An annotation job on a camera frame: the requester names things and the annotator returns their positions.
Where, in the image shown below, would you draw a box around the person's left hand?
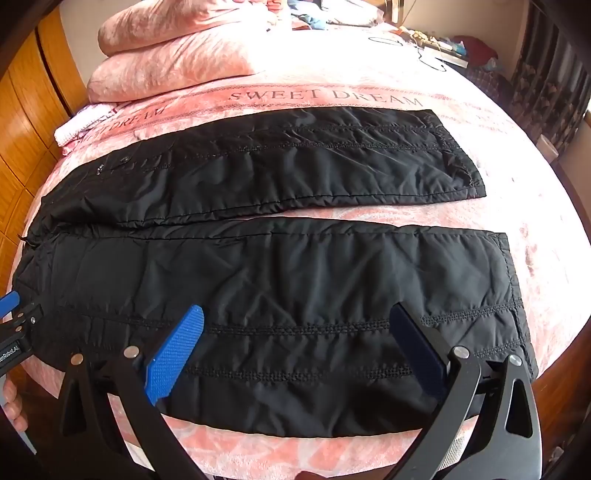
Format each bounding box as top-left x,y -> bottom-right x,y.
0,376 -> 29,435

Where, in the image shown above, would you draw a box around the pink printed bed blanket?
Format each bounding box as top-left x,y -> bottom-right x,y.
11,18 -> 580,480

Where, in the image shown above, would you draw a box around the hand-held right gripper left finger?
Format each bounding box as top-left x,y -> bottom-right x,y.
58,305 -> 206,480

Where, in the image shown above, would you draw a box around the thin black cable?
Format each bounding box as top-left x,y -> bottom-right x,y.
368,34 -> 450,73

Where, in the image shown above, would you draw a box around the blue clothes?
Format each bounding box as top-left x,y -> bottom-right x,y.
286,0 -> 382,29

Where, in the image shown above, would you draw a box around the dark patterned curtain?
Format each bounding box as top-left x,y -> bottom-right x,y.
510,7 -> 591,155

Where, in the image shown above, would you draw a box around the pink plush pillow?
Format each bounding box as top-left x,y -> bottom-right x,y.
87,32 -> 262,103

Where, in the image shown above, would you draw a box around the black quilted pants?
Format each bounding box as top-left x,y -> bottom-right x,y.
11,108 -> 539,437

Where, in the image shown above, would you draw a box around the white folded towel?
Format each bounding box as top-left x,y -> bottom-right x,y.
54,104 -> 118,149

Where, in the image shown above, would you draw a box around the pink folded quilt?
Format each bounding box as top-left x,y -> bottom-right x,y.
99,0 -> 280,61

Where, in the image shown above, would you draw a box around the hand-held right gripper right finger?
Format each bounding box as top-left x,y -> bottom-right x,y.
383,302 -> 544,480

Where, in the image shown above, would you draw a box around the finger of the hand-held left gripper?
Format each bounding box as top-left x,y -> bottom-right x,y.
10,302 -> 45,342
0,292 -> 22,320

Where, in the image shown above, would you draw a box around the red cloth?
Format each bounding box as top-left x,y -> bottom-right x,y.
454,36 -> 498,66

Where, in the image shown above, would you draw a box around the wooden wardrobe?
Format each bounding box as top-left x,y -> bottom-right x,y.
0,9 -> 89,301

